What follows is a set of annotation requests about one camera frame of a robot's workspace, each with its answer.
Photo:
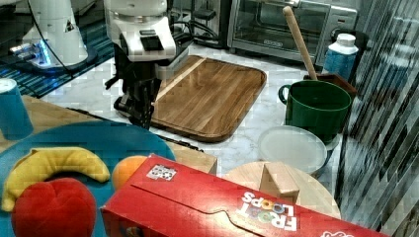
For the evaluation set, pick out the translucent round plastic lid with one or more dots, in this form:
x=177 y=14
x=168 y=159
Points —
x=293 y=146

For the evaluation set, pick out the round wooden lid with knob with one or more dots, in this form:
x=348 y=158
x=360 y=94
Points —
x=282 y=181

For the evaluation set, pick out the wooden pestle handle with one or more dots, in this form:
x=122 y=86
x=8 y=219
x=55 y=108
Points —
x=299 y=42

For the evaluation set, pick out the orange plush fruit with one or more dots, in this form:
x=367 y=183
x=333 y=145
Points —
x=124 y=170

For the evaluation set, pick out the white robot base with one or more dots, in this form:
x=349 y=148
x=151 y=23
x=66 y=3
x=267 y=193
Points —
x=54 y=43

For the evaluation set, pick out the blue plate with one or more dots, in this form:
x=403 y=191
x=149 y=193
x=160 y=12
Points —
x=111 y=141

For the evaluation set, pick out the red Froot Loops box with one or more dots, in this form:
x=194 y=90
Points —
x=164 y=198

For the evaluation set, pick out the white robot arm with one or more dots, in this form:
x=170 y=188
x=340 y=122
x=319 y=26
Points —
x=145 y=53

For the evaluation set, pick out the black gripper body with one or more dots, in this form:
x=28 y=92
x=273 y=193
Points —
x=130 y=72

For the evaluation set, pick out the silver toaster oven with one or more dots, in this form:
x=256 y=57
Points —
x=260 y=26

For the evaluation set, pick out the yellow plush banana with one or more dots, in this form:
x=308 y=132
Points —
x=42 y=163

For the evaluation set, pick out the red plush apple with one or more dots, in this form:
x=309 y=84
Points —
x=58 y=208

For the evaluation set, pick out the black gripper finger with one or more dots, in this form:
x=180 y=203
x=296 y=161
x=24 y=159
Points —
x=143 y=95

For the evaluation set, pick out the green mug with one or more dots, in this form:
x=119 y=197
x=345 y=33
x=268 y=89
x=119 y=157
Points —
x=316 y=106

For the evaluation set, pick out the dark wooden cutting board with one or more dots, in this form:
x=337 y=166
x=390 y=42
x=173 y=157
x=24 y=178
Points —
x=207 y=99

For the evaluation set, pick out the white blue plastic bottle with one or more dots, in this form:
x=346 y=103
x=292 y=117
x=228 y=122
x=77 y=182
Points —
x=340 y=56

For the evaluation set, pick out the blue cup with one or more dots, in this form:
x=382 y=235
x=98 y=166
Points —
x=15 y=123

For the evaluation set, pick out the dark brown square coaster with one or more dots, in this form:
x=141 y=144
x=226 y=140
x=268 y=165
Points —
x=336 y=82

